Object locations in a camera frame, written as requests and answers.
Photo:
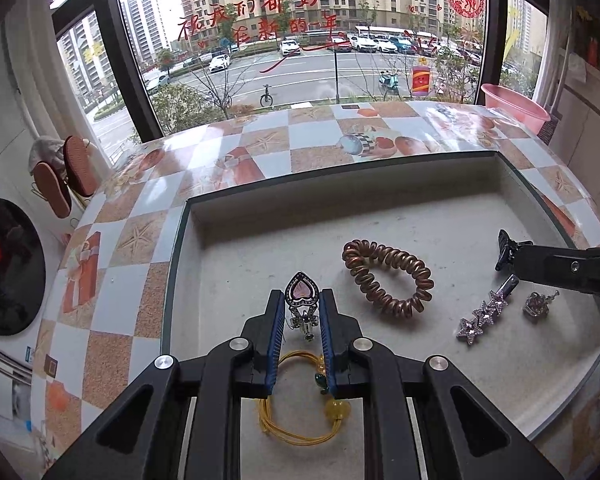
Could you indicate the pink heart hair clip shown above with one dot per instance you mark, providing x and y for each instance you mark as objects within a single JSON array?
[{"x": 301, "y": 290}]

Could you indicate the white washing machine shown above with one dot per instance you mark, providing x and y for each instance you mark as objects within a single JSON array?
[{"x": 5, "y": 265}]

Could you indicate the grey shallow tray box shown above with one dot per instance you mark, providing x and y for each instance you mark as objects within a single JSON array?
[{"x": 260, "y": 250}]

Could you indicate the grey flat mop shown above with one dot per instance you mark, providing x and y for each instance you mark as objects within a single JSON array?
[{"x": 549, "y": 130}]

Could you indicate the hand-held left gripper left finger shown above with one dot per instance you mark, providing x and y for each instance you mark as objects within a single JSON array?
[{"x": 275, "y": 330}]

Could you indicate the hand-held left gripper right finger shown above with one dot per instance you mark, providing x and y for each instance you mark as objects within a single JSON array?
[{"x": 330, "y": 340}]

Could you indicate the white low cabinet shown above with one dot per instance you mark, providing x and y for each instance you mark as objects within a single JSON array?
[{"x": 595, "y": 125}]

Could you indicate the black claw hair clip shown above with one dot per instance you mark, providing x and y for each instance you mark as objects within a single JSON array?
[{"x": 505, "y": 250}]

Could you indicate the silver star hair clip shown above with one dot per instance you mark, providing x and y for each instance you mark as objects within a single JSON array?
[{"x": 472, "y": 327}]

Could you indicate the potted plant with red pot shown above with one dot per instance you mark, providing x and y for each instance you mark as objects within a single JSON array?
[{"x": 592, "y": 50}]

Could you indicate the pink plastic basin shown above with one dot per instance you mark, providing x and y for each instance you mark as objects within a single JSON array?
[{"x": 510, "y": 105}]

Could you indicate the checkered patterned tablecloth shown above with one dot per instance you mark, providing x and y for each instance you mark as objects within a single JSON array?
[{"x": 130, "y": 210}]

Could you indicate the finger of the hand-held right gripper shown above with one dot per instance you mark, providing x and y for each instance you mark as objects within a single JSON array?
[{"x": 555, "y": 267}]

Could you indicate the brown soled slipper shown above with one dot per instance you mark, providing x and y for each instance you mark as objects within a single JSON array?
[
  {"x": 80, "y": 165},
  {"x": 52, "y": 190}
]

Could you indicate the red handwriting window sticker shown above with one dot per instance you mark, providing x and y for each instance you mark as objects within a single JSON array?
[{"x": 271, "y": 2}]

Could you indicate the grey hanging cloth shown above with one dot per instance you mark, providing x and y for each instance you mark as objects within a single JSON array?
[{"x": 45, "y": 152}]

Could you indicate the small silver crown clip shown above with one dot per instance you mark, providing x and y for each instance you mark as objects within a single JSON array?
[{"x": 536, "y": 305}]

